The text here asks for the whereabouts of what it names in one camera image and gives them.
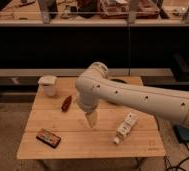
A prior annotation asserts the black foot pedal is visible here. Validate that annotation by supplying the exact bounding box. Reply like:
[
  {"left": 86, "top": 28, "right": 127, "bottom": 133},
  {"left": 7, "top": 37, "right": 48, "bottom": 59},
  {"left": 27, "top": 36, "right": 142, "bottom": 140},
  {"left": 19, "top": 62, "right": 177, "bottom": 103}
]
[{"left": 173, "top": 125, "right": 189, "bottom": 143}]

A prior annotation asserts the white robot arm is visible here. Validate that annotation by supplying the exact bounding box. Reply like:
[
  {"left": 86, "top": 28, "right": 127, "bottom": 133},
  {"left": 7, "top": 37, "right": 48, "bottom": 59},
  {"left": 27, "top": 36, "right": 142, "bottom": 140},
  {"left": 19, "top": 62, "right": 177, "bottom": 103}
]
[{"left": 75, "top": 62, "right": 189, "bottom": 128}]

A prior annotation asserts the black cable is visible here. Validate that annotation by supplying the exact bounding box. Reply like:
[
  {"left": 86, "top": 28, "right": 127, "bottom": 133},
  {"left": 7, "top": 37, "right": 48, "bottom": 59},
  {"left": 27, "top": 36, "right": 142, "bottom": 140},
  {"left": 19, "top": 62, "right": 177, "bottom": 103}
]
[{"left": 163, "top": 141, "right": 189, "bottom": 171}]

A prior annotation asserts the brown oblong object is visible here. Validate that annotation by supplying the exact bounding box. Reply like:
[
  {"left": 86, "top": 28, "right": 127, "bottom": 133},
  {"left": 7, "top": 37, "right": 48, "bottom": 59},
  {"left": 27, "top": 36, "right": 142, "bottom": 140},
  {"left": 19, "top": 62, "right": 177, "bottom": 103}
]
[{"left": 61, "top": 96, "right": 72, "bottom": 112}]

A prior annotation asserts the white tube bottle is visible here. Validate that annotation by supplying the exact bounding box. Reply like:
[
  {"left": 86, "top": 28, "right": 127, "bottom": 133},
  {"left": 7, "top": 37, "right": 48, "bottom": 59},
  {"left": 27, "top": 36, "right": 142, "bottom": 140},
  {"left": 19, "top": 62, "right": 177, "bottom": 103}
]
[{"left": 113, "top": 113, "right": 138, "bottom": 145}]

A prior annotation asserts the white cup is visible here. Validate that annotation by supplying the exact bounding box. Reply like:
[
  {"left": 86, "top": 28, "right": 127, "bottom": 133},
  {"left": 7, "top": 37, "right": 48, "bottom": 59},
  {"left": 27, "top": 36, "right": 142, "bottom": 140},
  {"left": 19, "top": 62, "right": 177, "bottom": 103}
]
[{"left": 38, "top": 75, "right": 57, "bottom": 97}]

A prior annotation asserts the dark rectangular box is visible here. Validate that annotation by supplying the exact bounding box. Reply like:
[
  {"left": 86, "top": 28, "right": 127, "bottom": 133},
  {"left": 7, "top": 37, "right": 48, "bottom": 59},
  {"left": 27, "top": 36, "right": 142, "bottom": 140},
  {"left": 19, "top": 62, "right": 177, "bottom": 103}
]
[{"left": 36, "top": 129, "right": 61, "bottom": 148}]

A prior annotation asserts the long shelf bench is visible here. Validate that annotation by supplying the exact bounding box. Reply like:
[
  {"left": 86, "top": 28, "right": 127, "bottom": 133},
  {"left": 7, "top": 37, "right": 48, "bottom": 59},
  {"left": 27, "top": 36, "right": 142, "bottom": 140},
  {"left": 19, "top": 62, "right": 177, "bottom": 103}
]
[{"left": 0, "top": 68, "right": 173, "bottom": 77}]

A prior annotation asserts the green bowl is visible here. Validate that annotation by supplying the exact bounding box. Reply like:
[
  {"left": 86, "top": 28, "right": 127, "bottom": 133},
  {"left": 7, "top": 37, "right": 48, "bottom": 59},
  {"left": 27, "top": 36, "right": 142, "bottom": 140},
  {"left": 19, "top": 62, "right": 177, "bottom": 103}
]
[{"left": 110, "top": 79, "right": 127, "bottom": 84}]

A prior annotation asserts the wooden folding table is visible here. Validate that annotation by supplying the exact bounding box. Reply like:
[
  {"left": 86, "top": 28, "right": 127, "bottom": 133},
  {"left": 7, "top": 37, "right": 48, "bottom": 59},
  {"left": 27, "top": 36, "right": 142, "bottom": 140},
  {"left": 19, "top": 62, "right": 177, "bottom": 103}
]
[{"left": 17, "top": 77, "right": 165, "bottom": 159}]

